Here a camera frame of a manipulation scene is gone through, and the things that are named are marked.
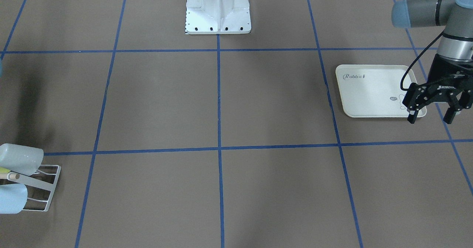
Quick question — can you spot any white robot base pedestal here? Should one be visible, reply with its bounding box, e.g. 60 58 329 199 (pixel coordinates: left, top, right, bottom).
185 0 252 35

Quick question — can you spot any yellow plastic cup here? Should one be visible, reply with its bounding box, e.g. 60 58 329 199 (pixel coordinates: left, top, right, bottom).
0 167 11 174

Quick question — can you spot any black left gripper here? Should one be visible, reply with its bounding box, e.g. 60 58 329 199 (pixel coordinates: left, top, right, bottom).
402 54 472 125

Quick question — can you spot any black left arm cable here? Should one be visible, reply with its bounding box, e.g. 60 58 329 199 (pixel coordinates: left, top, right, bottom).
400 32 473 91

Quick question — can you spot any white wire cup rack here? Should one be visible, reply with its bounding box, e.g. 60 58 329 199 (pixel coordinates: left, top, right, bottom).
19 165 61 212

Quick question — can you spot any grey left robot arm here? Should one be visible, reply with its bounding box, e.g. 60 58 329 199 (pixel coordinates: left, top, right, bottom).
391 0 473 124

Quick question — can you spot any wooden rack dowel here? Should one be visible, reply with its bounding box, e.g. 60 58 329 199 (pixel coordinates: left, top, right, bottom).
0 172 21 181

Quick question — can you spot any light blue plastic cup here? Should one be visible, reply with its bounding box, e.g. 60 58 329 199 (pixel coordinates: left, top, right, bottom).
0 183 28 214

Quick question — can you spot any cream serving tray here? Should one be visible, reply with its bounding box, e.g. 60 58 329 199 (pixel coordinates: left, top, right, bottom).
336 64 409 118

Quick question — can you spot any grey plastic cup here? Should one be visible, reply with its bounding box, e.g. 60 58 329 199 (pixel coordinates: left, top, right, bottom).
0 143 44 176

